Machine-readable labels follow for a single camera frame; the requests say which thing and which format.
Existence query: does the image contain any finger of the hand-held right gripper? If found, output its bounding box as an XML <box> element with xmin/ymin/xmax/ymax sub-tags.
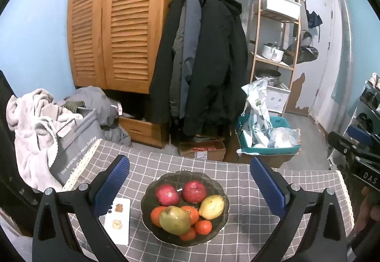
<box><xmin>327</xmin><ymin>131</ymin><xmax>361</xmax><ymax>162</ymax></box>
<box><xmin>347</xmin><ymin>125</ymin><xmax>374</xmax><ymax>146</ymax></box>

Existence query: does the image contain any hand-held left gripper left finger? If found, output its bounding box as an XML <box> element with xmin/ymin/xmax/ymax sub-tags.
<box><xmin>32</xmin><ymin>154</ymin><xmax>131</xmax><ymax>262</ymax></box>

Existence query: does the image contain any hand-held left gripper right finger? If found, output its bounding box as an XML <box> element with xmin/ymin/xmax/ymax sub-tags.
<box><xmin>250</xmin><ymin>156</ymin><xmax>348</xmax><ymax>262</ymax></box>

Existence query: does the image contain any orange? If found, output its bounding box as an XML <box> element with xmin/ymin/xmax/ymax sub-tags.
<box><xmin>180</xmin><ymin>205</ymin><xmax>200</xmax><ymax>225</ymax></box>
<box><xmin>150</xmin><ymin>206</ymin><xmax>167</xmax><ymax>227</ymax></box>

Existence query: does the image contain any pinkish red apple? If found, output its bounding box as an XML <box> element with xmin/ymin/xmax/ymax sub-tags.
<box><xmin>155</xmin><ymin>184</ymin><xmax>181</xmax><ymax>206</ymax></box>

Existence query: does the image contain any yellow-green pear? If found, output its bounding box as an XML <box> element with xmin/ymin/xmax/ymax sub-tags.
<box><xmin>159</xmin><ymin>206</ymin><xmax>192</xmax><ymax>235</ymax></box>
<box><xmin>198</xmin><ymin>195</ymin><xmax>225</xmax><ymax>220</ymax></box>

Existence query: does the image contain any dark green fluted bowl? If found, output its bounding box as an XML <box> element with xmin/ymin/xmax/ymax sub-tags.
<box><xmin>140</xmin><ymin>170</ymin><xmax>230</xmax><ymax>248</ymax></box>

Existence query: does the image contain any dark red apple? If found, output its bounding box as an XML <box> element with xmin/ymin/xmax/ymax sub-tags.
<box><xmin>182</xmin><ymin>181</ymin><xmax>207</xmax><ymax>204</ymax></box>

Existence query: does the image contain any small tangerine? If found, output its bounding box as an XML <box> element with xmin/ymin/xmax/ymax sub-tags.
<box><xmin>179</xmin><ymin>227</ymin><xmax>196</xmax><ymax>241</ymax></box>
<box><xmin>194</xmin><ymin>220</ymin><xmax>213</xmax><ymax>235</ymax></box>

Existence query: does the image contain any person's right hand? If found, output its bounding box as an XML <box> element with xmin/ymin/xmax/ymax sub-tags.
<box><xmin>353</xmin><ymin>186</ymin><xmax>377</xmax><ymax>231</ymax></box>

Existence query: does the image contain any teal plastic basket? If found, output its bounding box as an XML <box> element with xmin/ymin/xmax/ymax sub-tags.
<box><xmin>236</xmin><ymin>115</ymin><xmax>301</xmax><ymax>156</ymax></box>

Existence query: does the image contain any white smartphone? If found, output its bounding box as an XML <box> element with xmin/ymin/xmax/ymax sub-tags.
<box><xmin>104</xmin><ymin>198</ymin><xmax>131</xmax><ymax>245</ymax></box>

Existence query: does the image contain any grey checked tablecloth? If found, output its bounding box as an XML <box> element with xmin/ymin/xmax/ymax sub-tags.
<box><xmin>61</xmin><ymin>139</ymin><xmax>355</xmax><ymax>262</ymax></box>

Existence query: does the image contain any clear plastic bag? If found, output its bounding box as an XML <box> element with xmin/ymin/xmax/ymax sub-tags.
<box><xmin>269</xmin><ymin>127</ymin><xmax>301</xmax><ymax>148</ymax></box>

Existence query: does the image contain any grey fabric storage bag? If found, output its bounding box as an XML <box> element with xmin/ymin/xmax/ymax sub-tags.
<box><xmin>49</xmin><ymin>108</ymin><xmax>104</xmax><ymax>185</ymax></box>

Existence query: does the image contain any shoe rack with shoes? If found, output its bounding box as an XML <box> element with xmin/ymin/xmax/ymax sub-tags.
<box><xmin>355</xmin><ymin>72</ymin><xmax>380</xmax><ymax>132</ymax></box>

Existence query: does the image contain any wooden drawer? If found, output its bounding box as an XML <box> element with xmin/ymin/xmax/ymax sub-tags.
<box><xmin>117</xmin><ymin>115</ymin><xmax>170</xmax><ymax>149</ymax></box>

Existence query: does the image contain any small flat cardboard box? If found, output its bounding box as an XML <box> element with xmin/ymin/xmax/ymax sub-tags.
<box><xmin>178</xmin><ymin>139</ymin><xmax>227</xmax><ymax>162</ymax></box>

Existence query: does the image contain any white printed rice bag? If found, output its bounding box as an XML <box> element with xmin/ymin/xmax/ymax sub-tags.
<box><xmin>241</xmin><ymin>77</ymin><xmax>272</xmax><ymax>147</ymax></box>

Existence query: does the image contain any pale door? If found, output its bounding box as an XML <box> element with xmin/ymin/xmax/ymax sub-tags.
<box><xmin>292</xmin><ymin>0</ymin><xmax>334</xmax><ymax>115</ymax></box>

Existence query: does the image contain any grey clothes pile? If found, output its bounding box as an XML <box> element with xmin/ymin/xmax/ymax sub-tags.
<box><xmin>64</xmin><ymin>86</ymin><xmax>131</xmax><ymax>147</ymax></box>

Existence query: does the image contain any steel pot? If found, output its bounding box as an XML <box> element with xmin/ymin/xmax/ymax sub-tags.
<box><xmin>255</xmin><ymin>70</ymin><xmax>282</xmax><ymax>84</ymax></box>

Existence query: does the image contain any dark hanging bag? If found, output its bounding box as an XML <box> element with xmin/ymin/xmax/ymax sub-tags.
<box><xmin>285</xmin><ymin>31</ymin><xmax>319</xmax><ymax>65</ymax></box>

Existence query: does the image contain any black panel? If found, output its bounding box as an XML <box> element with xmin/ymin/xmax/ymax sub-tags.
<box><xmin>0</xmin><ymin>70</ymin><xmax>40</xmax><ymax>215</ymax></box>

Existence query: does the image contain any black jacket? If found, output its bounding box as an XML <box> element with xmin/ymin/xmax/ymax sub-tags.
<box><xmin>148</xmin><ymin>0</ymin><xmax>190</xmax><ymax>124</ymax></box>

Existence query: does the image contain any navy folded umbrella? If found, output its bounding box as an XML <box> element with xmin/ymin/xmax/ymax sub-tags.
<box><xmin>306</xmin><ymin>10</ymin><xmax>323</xmax><ymax>43</ymax></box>

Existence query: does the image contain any black hooded coat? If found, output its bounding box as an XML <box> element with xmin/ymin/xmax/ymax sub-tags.
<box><xmin>182</xmin><ymin>0</ymin><xmax>249</xmax><ymax>136</ymax></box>

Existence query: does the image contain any wooden shelf rack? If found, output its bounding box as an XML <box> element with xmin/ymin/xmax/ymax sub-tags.
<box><xmin>249</xmin><ymin>0</ymin><xmax>303</xmax><ymax>117</ymax></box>

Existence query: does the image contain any white storage box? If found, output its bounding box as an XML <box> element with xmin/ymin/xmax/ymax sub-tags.
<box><xmin>265</xmin><ymin>0</ymin><xmax>302</xmax><ymax>20</ymax></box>

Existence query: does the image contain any grey jacket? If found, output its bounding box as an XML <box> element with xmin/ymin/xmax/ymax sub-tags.
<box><xmin>171</xmin><ymin>0</ymin><xmax>205</xmax><ymax>120</ymax></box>

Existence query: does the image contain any wooden louvered wardrobe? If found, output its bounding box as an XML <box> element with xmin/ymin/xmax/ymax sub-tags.
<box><xmin>68</xmin><ymin>0</ymin><xmax>181</xmax><ymax>95</ymax></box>

